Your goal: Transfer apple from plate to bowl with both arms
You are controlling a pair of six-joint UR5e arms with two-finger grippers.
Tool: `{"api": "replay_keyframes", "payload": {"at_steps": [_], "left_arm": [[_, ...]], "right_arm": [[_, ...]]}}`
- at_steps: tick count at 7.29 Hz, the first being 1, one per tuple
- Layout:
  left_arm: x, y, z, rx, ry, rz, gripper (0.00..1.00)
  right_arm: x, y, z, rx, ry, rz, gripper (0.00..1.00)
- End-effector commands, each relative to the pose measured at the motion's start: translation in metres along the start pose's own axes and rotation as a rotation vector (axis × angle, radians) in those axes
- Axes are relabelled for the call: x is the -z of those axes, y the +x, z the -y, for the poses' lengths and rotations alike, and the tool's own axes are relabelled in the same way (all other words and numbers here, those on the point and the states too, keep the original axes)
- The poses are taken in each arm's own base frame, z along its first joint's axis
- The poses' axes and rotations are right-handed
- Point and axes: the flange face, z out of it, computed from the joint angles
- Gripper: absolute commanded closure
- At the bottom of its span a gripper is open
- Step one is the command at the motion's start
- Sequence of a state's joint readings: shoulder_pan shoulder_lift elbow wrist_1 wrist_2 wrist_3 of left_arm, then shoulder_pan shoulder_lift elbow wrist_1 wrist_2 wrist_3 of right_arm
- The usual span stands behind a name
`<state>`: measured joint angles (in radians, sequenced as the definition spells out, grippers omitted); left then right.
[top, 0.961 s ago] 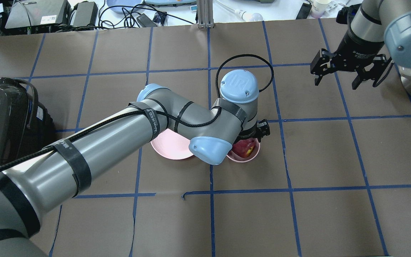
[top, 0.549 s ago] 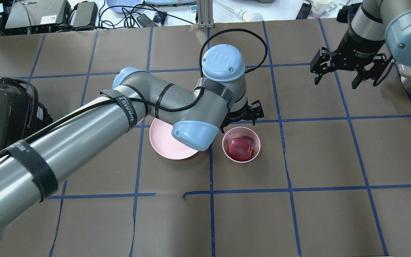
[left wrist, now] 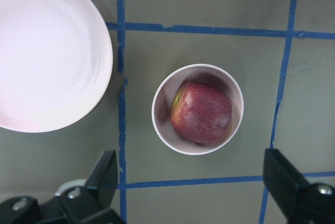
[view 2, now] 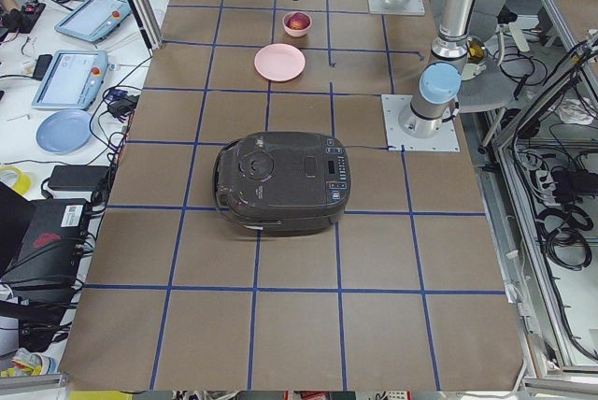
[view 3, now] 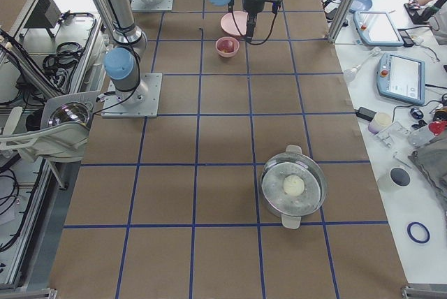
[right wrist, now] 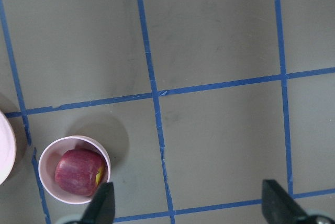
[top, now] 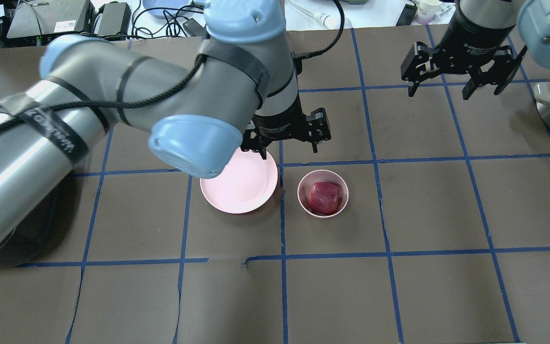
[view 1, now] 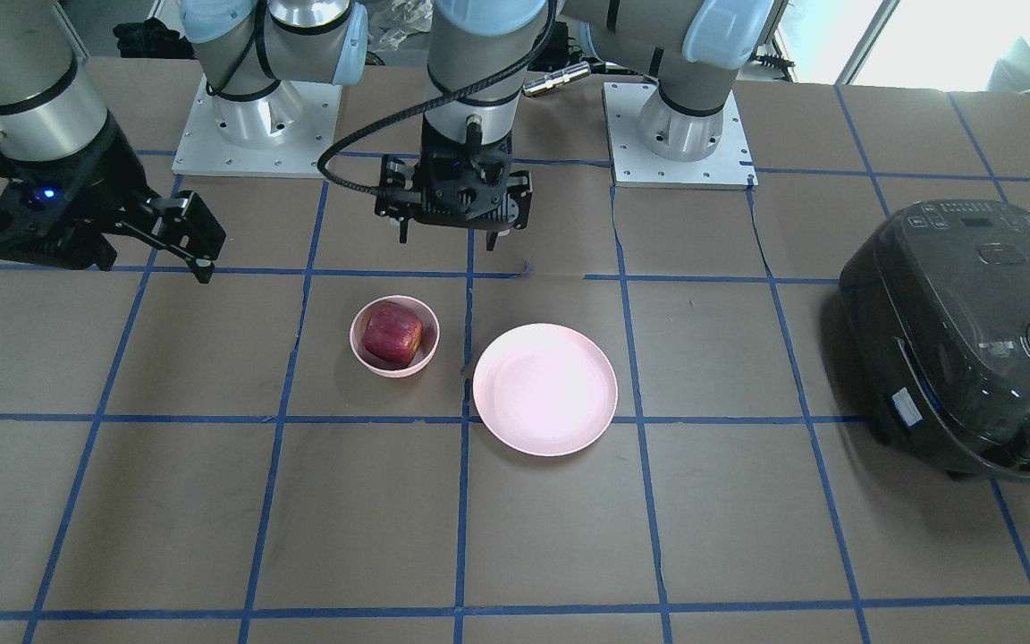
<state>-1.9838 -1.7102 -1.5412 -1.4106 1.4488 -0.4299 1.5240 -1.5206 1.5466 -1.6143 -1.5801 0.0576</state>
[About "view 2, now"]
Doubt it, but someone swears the red apple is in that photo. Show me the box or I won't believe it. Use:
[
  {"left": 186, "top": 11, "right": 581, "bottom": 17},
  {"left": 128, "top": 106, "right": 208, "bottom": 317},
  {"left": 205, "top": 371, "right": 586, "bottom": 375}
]
[{"left": 287, "top": 12, "right": 310, "bottom": 31}]

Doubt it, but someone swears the pink bowl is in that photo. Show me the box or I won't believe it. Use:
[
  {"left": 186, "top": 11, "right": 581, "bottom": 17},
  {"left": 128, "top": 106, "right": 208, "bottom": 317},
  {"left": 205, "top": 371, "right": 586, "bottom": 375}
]
[{"left": 282, "top": 11, "right": 312, "bottom": 37}]

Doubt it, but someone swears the pink plate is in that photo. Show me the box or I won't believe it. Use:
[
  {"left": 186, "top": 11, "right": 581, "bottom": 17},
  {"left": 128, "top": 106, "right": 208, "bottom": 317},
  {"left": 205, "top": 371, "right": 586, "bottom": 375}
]
[{"left": 253, "top": 43, "right": 306, "bottom": 82}]

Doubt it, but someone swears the blue plate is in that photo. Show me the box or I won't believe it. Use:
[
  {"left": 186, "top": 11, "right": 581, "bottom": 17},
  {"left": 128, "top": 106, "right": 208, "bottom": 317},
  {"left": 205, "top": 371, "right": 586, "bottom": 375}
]
[{"left": 36, "top": 109, "right": 92, "bottom": 153}]

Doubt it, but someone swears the blue teach pendant far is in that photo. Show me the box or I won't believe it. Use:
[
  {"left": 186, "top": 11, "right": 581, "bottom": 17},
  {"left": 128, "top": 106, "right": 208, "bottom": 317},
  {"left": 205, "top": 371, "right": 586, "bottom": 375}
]
[{"left": 54, "top": 0, "right": 132, "bottom": 43}]

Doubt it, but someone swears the blue teach pendant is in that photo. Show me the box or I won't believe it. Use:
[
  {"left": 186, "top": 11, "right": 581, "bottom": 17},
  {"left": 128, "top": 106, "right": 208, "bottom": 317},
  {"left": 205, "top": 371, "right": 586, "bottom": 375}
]
[
  {"left": 54, "top": 0, "right": 132, "bottom": 43},
  {"left": 31, "top": 50, "right": 108, "bottom": 110}
]

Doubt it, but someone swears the black rice cooker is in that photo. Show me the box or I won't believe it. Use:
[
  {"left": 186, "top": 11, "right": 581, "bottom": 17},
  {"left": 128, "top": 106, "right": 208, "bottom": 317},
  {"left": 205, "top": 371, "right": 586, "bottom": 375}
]
[{"left": 213, "top": 132, "right": 351, "bottom": 234}]

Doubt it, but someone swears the blue teach pendant near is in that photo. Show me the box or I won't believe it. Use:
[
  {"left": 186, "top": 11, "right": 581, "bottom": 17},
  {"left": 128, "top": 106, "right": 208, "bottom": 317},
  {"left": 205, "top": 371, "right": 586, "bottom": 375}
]
[{"left": 31, "top": 50, "right": 108, "bottom": 110}]

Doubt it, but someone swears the black power brick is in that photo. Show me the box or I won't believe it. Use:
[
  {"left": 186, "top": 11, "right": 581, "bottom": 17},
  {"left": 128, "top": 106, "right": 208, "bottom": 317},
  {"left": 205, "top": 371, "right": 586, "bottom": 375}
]
[{"left": 47, "top": 165, "right": 108, "bottom": 192}]

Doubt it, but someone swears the yellow tape roll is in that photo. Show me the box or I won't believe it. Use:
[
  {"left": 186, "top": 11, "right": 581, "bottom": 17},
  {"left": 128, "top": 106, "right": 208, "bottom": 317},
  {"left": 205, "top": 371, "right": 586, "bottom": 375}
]
[{"left": 0, "top": 165, "right": 31, "bottom": 195}]

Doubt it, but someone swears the black computer box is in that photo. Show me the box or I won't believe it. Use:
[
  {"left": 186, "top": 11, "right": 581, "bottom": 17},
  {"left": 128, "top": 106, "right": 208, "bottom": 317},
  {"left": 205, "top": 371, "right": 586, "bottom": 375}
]
[{"left": 1, "top": 184, "right": 92, "bottom": 290}]

